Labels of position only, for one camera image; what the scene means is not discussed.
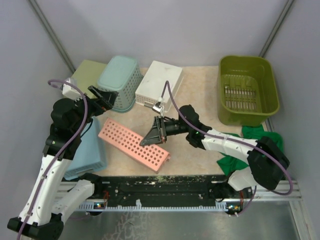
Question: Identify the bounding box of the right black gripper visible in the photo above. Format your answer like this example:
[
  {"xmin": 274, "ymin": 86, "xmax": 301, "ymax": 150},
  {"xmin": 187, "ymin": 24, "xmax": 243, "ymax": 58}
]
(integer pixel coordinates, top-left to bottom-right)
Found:
[{"xmin": 141, "ymin": 115, "xmax": 191, "ymax": 147}]

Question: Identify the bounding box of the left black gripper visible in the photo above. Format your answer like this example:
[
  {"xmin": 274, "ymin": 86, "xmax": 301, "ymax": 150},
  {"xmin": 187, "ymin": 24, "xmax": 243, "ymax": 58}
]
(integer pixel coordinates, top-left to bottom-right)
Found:
[{"xmin": 70, "ymin": 85, "xmax": 118, "ymax": 135}]

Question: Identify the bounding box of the teal perforated basket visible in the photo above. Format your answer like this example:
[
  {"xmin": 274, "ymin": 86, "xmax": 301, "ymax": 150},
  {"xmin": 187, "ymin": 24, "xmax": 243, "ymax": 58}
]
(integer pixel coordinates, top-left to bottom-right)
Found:
[{"xmin": 97, "ymin": 55, "xmax": 143, "ymax": 113}]

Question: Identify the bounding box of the light green plastic bin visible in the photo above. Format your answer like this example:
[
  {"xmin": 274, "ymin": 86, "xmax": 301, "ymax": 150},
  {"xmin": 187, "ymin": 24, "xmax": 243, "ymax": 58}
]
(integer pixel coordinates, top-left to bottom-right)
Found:
[{"xmin": 71, "ymin": 59, "xmax": 107, "ymax": 94}]

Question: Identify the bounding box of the pink plastic bin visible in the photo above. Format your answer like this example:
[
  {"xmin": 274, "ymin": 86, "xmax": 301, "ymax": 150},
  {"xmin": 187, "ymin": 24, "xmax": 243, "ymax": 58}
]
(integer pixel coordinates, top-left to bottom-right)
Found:
[{"xmin": 98, "ymin": 118, "xmax": 171, "ymax": 173}]

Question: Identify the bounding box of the white perforated bin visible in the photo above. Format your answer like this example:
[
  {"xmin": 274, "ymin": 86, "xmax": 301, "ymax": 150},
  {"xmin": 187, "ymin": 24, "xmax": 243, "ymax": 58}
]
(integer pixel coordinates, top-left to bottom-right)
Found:
[{"xmin": 135, "ymin": 60, "xmax": 184, "ymax": 113}]

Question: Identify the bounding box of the light blue plastic bin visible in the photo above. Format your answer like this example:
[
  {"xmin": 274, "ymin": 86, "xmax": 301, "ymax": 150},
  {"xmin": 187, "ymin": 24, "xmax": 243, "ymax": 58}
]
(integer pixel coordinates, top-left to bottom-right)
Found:
[{"xmin": 64, "ymin": 117, "xmax": 107, "ymax": 181}]

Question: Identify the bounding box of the olive green dish basket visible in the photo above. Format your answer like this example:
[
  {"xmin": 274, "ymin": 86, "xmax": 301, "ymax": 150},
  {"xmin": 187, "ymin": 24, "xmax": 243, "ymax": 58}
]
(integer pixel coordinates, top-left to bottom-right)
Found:
[{"xmin": 217, "ymin": 55, "xmax": 280, "ymax": 127}]

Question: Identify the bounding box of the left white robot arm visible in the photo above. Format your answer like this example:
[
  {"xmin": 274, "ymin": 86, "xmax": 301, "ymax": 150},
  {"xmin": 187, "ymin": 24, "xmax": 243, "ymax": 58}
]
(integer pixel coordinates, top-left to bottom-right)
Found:
[{"xmin": 7, "ymin": 86, "xmax": 118, "ymax": 240}]

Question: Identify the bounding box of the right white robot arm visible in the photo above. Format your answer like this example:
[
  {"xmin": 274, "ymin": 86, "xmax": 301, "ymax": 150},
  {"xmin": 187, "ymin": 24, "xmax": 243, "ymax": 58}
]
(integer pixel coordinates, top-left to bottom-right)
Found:
[{"xmin": 139, "ymin": 105, "xmax": 290, "ymax": 198}]

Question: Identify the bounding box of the green cloth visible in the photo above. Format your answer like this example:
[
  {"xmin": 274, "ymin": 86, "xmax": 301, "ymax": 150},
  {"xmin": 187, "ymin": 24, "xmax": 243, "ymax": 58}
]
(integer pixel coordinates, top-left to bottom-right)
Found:
[{"xmin": 216, "ymin": 124, "xmax": 286, "ymax": 180}]

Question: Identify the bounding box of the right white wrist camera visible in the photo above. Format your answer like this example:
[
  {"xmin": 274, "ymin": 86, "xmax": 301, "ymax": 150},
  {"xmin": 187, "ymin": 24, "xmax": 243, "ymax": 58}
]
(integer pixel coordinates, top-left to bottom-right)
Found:
[{"xmin": 151, "ymin": 101, "xmax": 165, "ymax": 115}]

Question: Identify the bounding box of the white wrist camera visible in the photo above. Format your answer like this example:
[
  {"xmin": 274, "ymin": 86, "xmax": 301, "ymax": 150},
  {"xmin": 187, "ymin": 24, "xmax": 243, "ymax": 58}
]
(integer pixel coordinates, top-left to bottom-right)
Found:
[
  {"xmin": 62, "ymin": 77, "xmax": 81, "ymax": 100},
  {"xmin": 151, "ymin": 101, "xmax": 165, "ymax": 115}
]

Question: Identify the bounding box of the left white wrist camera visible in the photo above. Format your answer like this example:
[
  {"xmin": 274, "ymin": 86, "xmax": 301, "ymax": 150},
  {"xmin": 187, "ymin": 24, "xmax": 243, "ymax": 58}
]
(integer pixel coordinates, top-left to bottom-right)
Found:
[{"xmin": 62, "ymin": 77, "xmax": 81, "ymax": 100}]

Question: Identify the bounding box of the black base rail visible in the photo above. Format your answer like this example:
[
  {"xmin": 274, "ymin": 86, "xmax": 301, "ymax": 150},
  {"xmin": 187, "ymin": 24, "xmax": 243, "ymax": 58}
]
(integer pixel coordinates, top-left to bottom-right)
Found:
[{"xmin": 89, "ymin": 175, "xmax": 252, "ymax": 208}]

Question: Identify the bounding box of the grey cable duct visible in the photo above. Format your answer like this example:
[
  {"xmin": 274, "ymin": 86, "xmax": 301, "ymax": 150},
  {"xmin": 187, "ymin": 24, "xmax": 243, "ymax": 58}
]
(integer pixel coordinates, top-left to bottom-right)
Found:
[{"xmin": 77, "ymin": 200, "xmax": 246, "ymax": 211}]

